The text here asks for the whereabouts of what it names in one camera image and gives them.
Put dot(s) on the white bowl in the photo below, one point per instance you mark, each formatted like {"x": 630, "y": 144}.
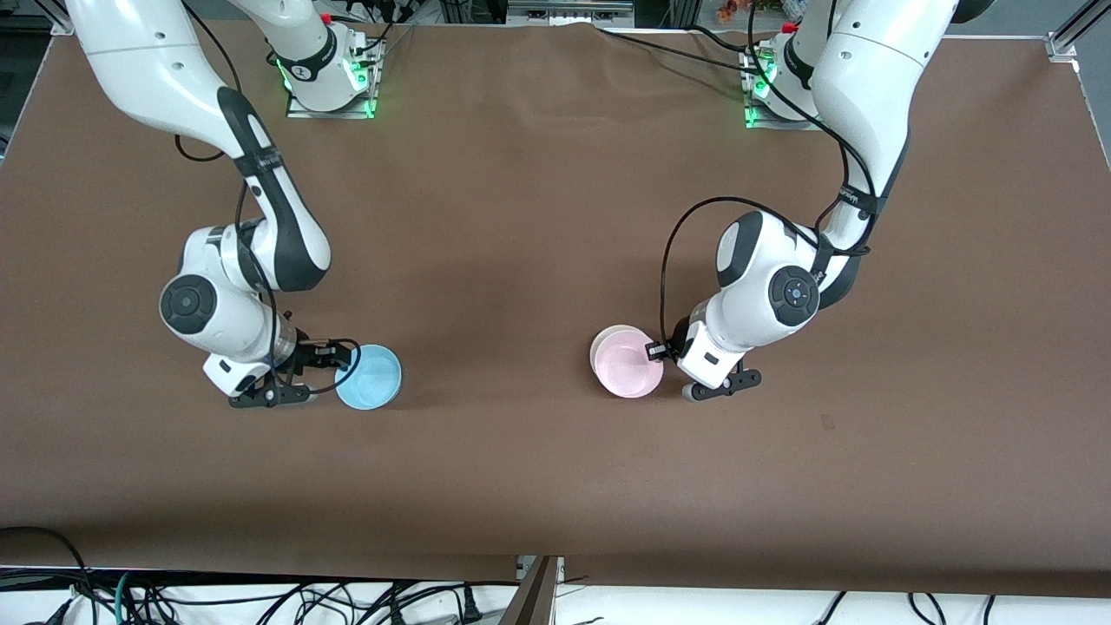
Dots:
{"x": 608, "y": 340}

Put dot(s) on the brown table cover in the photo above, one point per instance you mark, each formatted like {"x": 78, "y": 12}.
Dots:
{"x": 555, "y": 469}

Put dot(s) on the aluminium frame corner bracket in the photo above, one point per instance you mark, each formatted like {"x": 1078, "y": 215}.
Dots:
{"x": 62, "y": 22}
{"x": 1072, "y": 35}

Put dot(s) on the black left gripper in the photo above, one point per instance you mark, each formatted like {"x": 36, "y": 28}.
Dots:
{"x": 680, "y": 340}

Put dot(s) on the pink bowl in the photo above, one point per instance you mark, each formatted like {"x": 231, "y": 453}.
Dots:
{"x": 627, "y": 371}

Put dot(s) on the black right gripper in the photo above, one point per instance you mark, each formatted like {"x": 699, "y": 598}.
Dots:
{"x": 306, "y": 356}

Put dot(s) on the metal frame post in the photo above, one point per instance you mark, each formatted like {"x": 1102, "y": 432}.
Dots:
{"x": 536, "y": 599}

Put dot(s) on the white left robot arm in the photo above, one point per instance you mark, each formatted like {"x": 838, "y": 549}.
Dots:
{"x": 868, "y": 69}

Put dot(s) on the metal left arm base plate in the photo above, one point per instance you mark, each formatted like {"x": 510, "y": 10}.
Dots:
{"x": 764, "y": 121}

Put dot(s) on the grey equipment shelf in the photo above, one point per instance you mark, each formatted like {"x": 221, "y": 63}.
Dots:
{"x": 568, "y": 10}

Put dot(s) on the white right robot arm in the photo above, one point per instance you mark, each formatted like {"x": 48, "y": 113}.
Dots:
{"x": 139, "y": 69}

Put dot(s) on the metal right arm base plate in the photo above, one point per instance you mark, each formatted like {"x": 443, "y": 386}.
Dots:
{"x": 299, "y": 108}

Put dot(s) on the blue bowl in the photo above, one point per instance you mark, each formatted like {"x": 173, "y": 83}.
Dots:
{"x": 373, "y": 378}

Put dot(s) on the black power plug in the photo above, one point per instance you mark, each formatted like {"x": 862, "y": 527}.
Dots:
{"x": 470, "y": 603}

